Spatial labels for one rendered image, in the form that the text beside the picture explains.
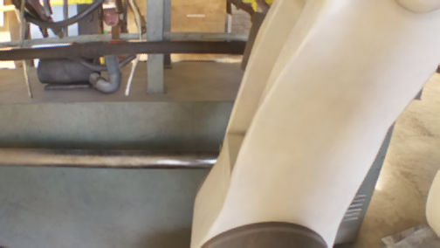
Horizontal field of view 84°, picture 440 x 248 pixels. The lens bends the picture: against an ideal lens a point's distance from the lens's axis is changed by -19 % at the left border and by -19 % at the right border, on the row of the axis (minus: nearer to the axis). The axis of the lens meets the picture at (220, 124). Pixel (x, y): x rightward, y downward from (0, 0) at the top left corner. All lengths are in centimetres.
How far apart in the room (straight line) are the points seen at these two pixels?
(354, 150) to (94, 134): 72
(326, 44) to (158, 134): 68
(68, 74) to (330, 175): 82
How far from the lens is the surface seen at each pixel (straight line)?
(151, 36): 79
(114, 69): 80
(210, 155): 74
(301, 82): 19
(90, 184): 94
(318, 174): 24
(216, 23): 357
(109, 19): 81
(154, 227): 101
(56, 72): 95
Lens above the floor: 85
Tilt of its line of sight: 24 degrees down
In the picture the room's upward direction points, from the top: 3 degrees clockwise
